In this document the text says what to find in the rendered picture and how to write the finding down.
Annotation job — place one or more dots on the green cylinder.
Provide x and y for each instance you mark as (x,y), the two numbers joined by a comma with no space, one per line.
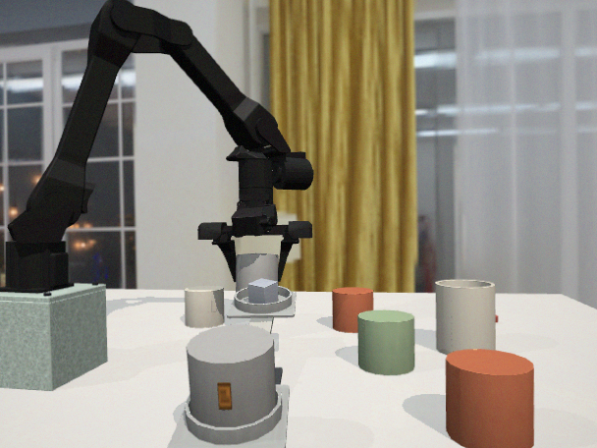
(386,342)

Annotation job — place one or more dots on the beige cylinder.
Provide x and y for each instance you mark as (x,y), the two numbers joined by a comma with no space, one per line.
(204,306)

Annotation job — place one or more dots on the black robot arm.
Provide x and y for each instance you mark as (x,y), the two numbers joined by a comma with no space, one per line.
(37,261)

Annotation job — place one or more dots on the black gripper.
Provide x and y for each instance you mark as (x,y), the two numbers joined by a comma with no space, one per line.
(221,234)

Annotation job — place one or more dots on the brown cylinder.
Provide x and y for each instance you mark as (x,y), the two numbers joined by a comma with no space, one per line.
(489,399)
(347,304)

